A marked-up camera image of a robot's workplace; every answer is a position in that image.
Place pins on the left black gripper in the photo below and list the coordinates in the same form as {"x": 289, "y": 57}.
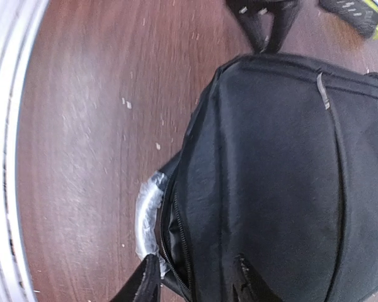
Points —
{"x": 266, "y": 23}

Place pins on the black student backpack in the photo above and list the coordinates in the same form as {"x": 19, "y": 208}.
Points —
{"x": 274, "y": 193}

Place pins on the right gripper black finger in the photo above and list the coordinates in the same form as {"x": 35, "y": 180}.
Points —
{"x": 144, "y": 285}

